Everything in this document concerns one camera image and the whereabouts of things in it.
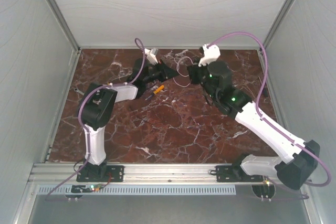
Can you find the aluminium front rail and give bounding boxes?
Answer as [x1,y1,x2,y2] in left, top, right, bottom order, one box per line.
[28,162,313,186]

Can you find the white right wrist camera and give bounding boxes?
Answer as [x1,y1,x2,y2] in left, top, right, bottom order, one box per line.
[198,44,221,67]

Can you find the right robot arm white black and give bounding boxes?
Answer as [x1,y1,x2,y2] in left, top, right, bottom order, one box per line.
[187,61,320,190]

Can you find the aluminium corner post right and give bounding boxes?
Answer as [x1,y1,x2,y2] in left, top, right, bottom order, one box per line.
[263,0,295,49]

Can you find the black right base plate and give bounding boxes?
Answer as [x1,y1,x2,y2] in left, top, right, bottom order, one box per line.
[209,165,264,183]

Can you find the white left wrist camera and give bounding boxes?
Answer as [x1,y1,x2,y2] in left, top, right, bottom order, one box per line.
[144,48,159,65]

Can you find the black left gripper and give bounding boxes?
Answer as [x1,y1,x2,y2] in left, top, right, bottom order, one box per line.
[144,60,181,85]

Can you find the aluminium corner post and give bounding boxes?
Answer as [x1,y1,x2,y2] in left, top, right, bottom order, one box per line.
[263,0,295,49]
[46,0,80,51]

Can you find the orange handled screwdriver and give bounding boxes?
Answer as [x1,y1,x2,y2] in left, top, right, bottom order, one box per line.
[145,85,164,100]

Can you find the small grey wrench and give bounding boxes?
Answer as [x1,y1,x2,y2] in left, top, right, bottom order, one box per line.
[74,88,84,95]

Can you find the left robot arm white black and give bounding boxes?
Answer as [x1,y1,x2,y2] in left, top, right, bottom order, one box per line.
[78,59,179,181]

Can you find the dark screwdriver right edge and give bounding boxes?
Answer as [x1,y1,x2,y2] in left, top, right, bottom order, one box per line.
[258,76,269,98]

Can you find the aluminium corner post left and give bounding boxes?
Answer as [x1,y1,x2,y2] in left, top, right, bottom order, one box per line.
[46,0,80,51]

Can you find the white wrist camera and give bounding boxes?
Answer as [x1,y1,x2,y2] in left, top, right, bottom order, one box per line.
[198,44,221,67]
[144,48,159,65]

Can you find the grey slotted cable duct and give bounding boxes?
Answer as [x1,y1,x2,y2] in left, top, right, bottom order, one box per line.
[38,184,236,196]

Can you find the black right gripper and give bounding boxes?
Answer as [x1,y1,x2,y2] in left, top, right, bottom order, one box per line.
[187,56,217,101]

